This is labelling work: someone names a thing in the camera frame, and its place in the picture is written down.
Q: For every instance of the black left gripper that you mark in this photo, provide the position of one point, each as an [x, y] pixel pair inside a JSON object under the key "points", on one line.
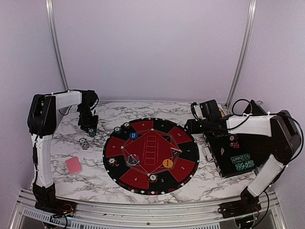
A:
{"points": [[93, 124]]}

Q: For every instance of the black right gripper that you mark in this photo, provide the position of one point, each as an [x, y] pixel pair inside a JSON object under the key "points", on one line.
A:
{"points": [[191, 128]]}

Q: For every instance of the green poker chip stack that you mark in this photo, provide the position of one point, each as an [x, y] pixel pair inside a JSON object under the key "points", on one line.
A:
{"points": [[91, 132]]}

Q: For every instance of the white black poker chip stack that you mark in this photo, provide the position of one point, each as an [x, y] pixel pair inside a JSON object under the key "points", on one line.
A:
{"points": [[84, 143]]}

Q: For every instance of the green chips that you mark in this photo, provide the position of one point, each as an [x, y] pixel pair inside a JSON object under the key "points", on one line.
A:
{"points": [[117, 130]]}

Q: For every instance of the triangular all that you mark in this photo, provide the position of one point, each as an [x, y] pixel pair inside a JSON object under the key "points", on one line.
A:
{"points": [[175, 151]]}

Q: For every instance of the blue small blind button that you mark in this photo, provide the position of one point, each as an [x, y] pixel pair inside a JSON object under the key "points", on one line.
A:
{"points": [[133, 135]]}

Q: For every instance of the orange big blind button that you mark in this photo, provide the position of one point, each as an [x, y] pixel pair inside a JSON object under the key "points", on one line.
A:
{"points": [[168, 163]]}

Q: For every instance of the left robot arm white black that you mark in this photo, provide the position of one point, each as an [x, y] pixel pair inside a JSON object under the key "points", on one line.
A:
{"points": [[42, 123]]}

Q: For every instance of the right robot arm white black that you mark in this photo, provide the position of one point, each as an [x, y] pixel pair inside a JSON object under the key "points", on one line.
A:
{"points": [[289, 140]]}

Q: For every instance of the red dice in case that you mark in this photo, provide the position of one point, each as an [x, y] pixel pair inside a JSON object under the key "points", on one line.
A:
{"points": [[234, 145]]}

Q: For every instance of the black poker set case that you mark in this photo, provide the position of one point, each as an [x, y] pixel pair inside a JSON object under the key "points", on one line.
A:
{"points": [[259, 147]]}

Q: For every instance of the teal chip row upper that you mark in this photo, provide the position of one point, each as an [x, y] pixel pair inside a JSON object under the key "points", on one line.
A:
{"points": [[240, 158]]}

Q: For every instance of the teal chip row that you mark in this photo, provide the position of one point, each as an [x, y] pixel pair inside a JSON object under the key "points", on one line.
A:
{"points": [[240, 158], [244, 165]]}

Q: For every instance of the red playing card deck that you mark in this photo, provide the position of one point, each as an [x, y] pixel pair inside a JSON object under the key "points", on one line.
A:
{"points": [[73, 165]]}

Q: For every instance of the teal chip row lower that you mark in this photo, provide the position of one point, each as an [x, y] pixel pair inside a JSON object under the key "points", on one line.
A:
{"points": [[244, 165]]}

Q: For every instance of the round red black poker mat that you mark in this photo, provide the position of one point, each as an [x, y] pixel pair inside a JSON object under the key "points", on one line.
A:
{"points": [[155, 137]]}

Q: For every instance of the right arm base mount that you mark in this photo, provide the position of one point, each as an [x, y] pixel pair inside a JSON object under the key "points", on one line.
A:
{"points": [[235, 208]]}

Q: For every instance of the right aluminium frame post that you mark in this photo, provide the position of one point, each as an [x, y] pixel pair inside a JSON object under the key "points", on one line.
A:
{"points": [[243, 52]]}

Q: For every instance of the aluminium frame post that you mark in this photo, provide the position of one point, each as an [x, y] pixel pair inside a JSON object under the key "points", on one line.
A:
{"points": [[243, 52], [55, 43]]}

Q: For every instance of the front aluminium rail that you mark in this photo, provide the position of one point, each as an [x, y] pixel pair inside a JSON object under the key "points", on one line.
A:
{"points": [[193, 215]]}

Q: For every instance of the left aluminium frame post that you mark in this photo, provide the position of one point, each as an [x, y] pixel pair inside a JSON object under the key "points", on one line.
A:
{"points": [[55, 43]]}

